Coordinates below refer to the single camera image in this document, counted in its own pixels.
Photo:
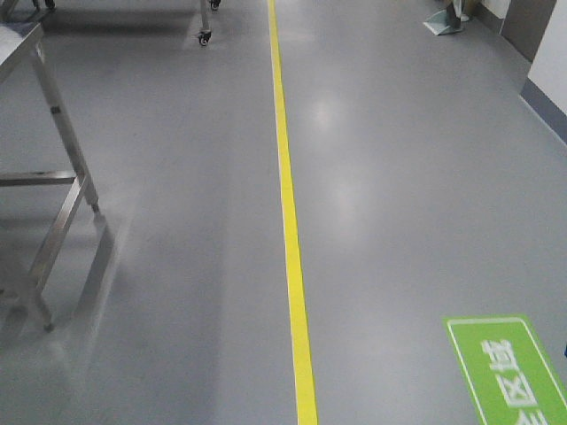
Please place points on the green floor sign sticker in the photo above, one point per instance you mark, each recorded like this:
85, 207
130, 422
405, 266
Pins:
508, 373

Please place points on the stainless steel table frame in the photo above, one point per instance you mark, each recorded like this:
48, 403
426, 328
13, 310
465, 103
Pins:
18, 42

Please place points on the caster wheel cart leg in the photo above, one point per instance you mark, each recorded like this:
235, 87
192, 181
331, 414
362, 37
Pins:
205, 32

